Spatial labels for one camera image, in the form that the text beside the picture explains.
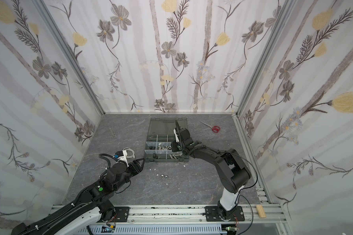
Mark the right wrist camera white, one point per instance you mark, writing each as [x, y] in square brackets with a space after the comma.
[176, 135]

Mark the white perforated cable duct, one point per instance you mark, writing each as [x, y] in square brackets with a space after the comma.
[147, 229]

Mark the aluminium mounting rail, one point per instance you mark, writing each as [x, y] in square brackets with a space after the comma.
[195, 214]

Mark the grey plastic organizer box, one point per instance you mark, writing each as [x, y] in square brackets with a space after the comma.
[159, 140]

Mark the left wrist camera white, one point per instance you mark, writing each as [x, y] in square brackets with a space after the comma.
[121, 156]

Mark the wooden block on rail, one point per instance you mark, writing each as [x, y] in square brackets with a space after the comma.
[261, 211]

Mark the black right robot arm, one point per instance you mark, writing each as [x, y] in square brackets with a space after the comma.
[231, 168]

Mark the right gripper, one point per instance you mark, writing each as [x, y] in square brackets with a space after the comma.
[182, 138]

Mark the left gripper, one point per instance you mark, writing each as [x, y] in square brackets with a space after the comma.
[137, 167]

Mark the red handled scissors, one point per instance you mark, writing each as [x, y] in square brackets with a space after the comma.
[214, 128]

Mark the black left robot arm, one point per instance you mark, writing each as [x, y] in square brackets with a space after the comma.
[91, 204]

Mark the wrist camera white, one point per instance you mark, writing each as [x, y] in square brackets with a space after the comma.
[176, 135]
[121, 156]

